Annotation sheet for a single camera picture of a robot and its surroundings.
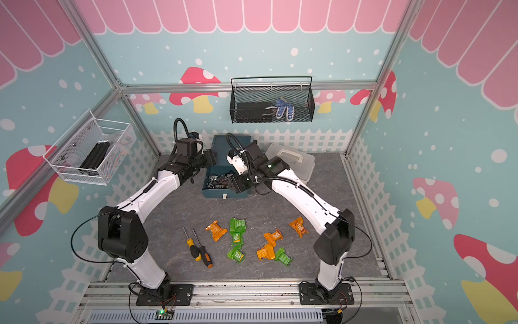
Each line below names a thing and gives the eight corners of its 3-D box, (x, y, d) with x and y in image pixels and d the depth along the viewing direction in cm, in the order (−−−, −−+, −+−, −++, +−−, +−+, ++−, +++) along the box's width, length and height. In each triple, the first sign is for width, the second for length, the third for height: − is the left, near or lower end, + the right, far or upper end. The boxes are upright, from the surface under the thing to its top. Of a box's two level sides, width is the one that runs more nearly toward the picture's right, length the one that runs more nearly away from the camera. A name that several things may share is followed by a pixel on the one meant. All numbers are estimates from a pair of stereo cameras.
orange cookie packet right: (300, 238, 90) (301, 237, 89) (289, 225, 94) (289, 223, 93) (311, 230, 93) (312, 229, 91) (300, 217, 97) (300, 215, 95)
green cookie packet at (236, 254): (227, 256, 85) (226, 254, 83) (235, 244, 88) (234, 242, 86) (240, 265, 83) (239, 263, 81) (248, 253, 86) (247, 251, 84)
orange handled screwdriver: (208, 270, 82) (206, 268, 80) (189, 233, 92) (187, 231, 90) (215, 265, 83) (213, 263, 81) (196, 229, 93) (194, 227, 91)
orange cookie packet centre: (272, 247, 88) (273, 246, 86) (263, 236, 91) (263, 234, 89) (284, 238, 90) (285, 236, 89) (275, 227, 94) (275, 225, 92)
